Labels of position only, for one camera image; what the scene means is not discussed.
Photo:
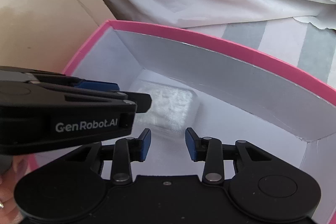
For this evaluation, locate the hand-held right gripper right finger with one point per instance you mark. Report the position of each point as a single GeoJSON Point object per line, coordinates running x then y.
{"type": "Point", "coordinates": [190, 146]}

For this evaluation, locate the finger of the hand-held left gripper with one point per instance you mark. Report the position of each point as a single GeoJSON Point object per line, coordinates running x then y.
{"type": "Point", "coordinates": [99, 86]}
{"type": "Point", "coordinates": [143, 103]}

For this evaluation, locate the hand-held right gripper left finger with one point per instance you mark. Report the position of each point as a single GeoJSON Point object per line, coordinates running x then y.
{"type": "Point", "coordinates": [147, 146]}

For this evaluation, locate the clear plastic packet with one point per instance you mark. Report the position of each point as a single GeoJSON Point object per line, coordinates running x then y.
{"type": "Point", "coordinates": [170, 106]}

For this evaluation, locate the pink cardboard box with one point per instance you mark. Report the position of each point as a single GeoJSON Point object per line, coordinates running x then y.
{"type": "Point", "coordinates": [236, 98]}

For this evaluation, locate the person's left hand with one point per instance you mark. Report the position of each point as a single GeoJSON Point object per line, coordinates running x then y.
{"type": "Point", "coordinates": [9, 200]}

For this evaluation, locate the beige cabinet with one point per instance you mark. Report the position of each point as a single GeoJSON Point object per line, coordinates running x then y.
{"type": "Point", "coordinates": [39, 16]}

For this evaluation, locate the striped rug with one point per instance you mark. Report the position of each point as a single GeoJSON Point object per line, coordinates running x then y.
{"type": "Point", "coordinates": [288, 43]}

